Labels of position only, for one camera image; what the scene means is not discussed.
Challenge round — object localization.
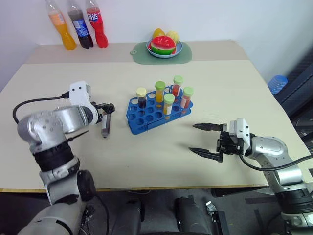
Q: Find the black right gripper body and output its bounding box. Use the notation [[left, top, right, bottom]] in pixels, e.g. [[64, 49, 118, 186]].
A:
[[216, 123, 244, 156]]

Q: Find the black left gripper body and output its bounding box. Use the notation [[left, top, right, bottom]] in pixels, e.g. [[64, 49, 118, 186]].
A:
[[95, 102, 116, 123]]

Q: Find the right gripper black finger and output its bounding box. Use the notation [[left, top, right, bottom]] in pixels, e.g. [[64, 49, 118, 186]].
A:
[[188, 147, 224, 164], [192, 122, 224, 132]]

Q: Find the blue test tube rack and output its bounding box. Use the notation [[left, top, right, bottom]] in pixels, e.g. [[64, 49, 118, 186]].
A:
[[126, 84, 194, 136]]

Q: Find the yellow-capped dark liquid tube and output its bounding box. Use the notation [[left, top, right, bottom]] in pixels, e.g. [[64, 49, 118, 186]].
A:
[[135, 87, 148, 109]]

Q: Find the green-capped red liquid tube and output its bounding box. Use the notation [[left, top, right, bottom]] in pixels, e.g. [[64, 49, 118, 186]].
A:
[[180, 86, 195, 116], [172, 75, 184, 97]]

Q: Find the green-capped yellow liquid tube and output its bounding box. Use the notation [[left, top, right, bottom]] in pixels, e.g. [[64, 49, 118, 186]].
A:
[[163, 93, 176, 121]]

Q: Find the green-capped orange liquid tube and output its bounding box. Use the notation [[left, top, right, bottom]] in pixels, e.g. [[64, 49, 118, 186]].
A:
[[155, 81, 167, 103]]

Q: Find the green silicone mat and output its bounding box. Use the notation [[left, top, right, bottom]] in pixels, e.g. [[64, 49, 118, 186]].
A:
[[131, 41, 193, 65]]

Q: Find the dark rounded shape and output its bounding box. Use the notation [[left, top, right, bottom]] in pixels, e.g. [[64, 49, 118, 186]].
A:
[[116, 197, 145, 235], [174, 195, 210, 235]]

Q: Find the light blue plate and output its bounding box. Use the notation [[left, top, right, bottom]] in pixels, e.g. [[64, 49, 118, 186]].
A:
[[146, 39, 183, 59]]

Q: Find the blue water jug top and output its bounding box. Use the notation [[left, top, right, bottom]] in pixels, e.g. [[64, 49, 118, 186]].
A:
[[267, 74, 288, 95]]

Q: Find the red soda bottle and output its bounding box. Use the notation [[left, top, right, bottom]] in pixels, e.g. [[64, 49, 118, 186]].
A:
[[85, 0, 109, 48]]

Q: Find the toy watermelon slice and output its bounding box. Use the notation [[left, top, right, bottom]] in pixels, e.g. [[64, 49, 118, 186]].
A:
[[149, 35, 178, 55]]

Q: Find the dark cola bottle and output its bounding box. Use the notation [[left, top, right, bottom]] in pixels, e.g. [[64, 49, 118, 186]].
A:
[[66, 0, 94, 49]]

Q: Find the orange soda bottle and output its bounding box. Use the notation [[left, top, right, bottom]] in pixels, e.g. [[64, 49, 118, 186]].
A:
[[44, 0, 77, 51]]

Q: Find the black office chair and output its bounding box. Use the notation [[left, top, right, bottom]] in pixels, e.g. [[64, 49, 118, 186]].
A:
[[273, 55, 313, 157]]

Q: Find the yellow toy mango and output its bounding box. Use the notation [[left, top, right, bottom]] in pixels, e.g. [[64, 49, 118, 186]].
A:
[[152, 28, 165, 40]]

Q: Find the pale yellow toy fruit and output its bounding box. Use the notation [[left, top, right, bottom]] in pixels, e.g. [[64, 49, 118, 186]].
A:
[[165, 30, 180, 45]]

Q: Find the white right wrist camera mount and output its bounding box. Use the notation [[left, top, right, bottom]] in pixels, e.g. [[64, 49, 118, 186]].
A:
[[228, 117, 251, 155]]

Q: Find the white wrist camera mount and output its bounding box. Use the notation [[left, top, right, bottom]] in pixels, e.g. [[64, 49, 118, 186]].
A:
[[69, 80, 99, 111], [228, 117, 251, 155]]

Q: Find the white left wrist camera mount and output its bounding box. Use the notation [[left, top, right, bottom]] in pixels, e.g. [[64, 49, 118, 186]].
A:
[[69, 80, 99, 111]]

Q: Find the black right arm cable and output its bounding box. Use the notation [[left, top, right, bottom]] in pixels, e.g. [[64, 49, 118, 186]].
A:
[[238, 153, 313, 172]]

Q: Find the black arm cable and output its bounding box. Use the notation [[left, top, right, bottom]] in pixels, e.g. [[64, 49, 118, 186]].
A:
[[238, 153, 313, 172], [12, 92, 71, 124]]

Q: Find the black table frame bar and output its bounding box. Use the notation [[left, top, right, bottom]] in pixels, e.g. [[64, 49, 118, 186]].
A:
[[210, 186, 276, 198]]

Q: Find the black bracket with metal clip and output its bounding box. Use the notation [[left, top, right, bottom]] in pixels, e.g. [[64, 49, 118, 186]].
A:
[[204, 200, 229, 235]]

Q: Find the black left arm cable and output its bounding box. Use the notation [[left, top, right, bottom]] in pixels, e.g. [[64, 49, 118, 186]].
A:
[[12, 92, 71, 124]]

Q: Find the thin black floor cable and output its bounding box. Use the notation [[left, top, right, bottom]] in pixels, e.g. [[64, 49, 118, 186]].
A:
[[94, 194, 111, 235]]

